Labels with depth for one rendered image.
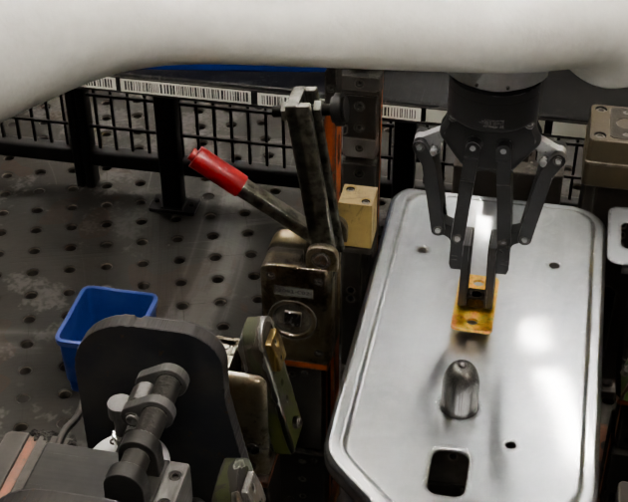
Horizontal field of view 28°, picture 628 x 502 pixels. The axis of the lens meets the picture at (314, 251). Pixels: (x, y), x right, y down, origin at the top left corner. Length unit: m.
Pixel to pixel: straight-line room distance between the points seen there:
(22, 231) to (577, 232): 0.86
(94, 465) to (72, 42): 0.28
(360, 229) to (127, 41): 0.54
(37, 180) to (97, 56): 1.23
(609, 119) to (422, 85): 0.23
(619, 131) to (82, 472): 0.74
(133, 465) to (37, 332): 0.88
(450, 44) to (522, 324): 0.47
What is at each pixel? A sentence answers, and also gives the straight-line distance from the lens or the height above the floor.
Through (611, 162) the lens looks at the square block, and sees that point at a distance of 1.35.
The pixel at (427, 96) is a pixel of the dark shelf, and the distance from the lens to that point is 1.45.
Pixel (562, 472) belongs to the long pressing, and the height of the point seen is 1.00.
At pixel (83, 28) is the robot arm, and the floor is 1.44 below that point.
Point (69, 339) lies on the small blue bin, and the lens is 1.53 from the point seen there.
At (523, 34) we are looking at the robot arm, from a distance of 0.77.
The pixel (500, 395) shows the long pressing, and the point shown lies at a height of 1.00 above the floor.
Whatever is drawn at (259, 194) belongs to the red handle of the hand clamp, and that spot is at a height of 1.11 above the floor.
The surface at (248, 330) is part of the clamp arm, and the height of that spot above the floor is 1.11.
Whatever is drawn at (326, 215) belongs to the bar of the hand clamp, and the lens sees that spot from 1.11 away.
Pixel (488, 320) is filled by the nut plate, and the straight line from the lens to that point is 1.15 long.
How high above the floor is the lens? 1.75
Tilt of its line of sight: 37 degrees down
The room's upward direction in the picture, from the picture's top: straight up
